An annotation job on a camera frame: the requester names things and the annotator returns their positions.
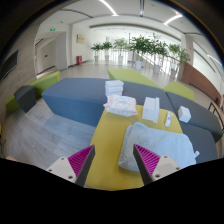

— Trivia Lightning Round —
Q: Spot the dark grey cube stool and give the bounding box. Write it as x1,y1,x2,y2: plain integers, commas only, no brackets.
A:
14,86,36,112

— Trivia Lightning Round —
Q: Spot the pink white wipes pack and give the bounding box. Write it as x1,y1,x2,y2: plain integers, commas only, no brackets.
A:
104,95,138,117

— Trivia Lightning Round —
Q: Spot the green bench left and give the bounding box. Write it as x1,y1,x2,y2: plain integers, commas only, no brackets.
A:
6,71,60,113

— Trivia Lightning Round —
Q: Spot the small white cube box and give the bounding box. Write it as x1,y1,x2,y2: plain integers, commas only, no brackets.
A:
178,106,191,123

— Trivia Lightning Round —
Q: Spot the red bin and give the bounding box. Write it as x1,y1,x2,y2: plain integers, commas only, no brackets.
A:
76,56,82,65

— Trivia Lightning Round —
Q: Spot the dark grey bench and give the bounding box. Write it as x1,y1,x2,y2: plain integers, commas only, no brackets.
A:
123,82,223,163

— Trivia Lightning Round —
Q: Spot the stack of white boxes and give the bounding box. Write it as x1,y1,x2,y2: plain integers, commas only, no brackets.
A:
105,80,124,96

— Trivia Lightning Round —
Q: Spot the potted plant white pot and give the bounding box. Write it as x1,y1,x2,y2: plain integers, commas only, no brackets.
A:
113,38,127,64
168,44,189,78
151,34,168,74
101,41,113,61
91,43,102,61
130,36,150,70

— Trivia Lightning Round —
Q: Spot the yellow bench top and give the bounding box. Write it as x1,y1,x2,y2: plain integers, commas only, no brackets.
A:
86,105,182,191

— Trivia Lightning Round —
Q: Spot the small white tube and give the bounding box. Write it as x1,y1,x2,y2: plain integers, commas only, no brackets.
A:
165,112,173,127

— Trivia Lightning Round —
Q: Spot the black wall screen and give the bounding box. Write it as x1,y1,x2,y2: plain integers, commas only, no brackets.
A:
0,51,19,82

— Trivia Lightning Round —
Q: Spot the light blue towel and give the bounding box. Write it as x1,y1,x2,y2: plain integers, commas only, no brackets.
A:
118,122,196,171

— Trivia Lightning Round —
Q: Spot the wall picture frame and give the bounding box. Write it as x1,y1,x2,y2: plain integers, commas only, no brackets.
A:
76,34,85,44

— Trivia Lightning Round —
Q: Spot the green bench far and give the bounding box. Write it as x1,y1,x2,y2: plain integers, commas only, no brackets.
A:
108,68,195,101

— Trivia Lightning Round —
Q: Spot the white flat box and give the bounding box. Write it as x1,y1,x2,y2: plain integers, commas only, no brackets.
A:
142,97,160,123

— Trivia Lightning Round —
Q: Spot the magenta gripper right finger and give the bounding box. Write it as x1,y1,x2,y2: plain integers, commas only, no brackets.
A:
133,144,181,185

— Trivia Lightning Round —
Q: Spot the green bench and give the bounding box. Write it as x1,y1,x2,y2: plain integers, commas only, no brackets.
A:
108,68,195,101
6,71,60,113

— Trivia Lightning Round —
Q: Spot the blue upholstered bench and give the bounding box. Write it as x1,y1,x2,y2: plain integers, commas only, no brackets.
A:
42,78,107,127

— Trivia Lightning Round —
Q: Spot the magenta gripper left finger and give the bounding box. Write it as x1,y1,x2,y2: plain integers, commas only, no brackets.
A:
47,145,95,187

